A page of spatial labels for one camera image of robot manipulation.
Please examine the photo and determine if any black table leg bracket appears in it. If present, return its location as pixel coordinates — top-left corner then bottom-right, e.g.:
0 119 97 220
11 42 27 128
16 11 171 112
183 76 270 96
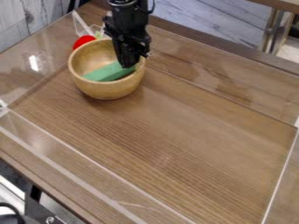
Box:
24 185 67 224

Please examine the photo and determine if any light wooden bowl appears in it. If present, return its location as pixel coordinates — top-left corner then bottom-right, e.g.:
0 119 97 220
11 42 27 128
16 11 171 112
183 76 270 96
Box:
68 38 145 100

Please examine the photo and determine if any clear acrylic front barrier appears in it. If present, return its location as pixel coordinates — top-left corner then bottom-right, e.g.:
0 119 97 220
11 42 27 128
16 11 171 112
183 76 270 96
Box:
0 105 195 224

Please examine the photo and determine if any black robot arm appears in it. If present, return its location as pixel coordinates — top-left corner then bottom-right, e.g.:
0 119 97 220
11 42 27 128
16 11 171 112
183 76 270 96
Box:
103 0 155 68

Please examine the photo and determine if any red ball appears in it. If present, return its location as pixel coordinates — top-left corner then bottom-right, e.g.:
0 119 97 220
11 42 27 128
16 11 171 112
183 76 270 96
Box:
72 35 96 50

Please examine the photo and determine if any green rectangular block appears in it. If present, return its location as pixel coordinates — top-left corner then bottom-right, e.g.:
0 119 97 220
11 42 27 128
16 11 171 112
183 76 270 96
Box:
83 61 136 82

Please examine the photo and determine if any wooden table leg background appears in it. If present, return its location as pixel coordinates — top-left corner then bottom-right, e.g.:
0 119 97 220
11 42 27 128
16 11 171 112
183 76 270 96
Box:
260 9 295 55

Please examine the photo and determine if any clear acrylic corner piece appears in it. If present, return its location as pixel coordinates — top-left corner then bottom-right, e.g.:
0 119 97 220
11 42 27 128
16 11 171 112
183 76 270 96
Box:
71 11 104 37

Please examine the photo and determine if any black cable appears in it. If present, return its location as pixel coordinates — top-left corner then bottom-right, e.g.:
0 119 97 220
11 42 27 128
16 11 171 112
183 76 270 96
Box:
0 201 25 224

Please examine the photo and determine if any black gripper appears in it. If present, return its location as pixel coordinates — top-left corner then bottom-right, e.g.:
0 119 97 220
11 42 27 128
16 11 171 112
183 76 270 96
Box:
101 16 153 69

